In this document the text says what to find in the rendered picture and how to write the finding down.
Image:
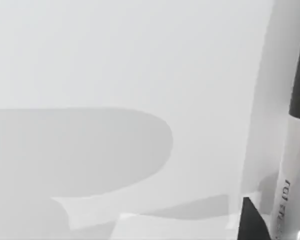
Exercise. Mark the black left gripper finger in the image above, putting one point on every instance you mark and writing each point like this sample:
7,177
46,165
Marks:
250,225

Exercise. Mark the white bottle with black cap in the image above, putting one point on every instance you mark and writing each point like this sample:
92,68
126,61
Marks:
296,162

